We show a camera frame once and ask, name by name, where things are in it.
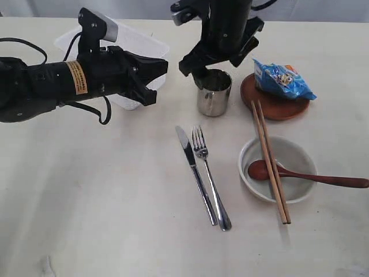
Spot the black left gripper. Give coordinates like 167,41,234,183
66,46,168,106

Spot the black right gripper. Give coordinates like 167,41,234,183
179,5,264,88

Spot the clear glass cup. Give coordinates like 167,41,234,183
197,69,232,117

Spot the silver metal table knife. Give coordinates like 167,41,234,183
175,126,218,226

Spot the silver metal fork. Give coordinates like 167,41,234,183
191,125,232,231

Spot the brown round plate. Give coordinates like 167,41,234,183
240,73,310,121

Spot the white perforated plastic basket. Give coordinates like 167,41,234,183
54,20,170,111

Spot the blue snack bag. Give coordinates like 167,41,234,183
253,59,317,100

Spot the brown wooden spoon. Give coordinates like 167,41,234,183
247,160,368,189

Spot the wooden chopstick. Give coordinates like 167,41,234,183
250,100,288,225
256,100,292,224

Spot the cream floral ceramic bowl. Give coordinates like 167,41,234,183
238,136,317,204

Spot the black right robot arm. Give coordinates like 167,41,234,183
170,0,275,88

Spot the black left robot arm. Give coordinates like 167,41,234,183
1,46,168,125

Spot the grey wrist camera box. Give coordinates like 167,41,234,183
170,0,209,26
78,8,118,55

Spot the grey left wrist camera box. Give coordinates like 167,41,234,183
78,8,118,55

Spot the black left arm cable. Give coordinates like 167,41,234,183
0,31,112,125

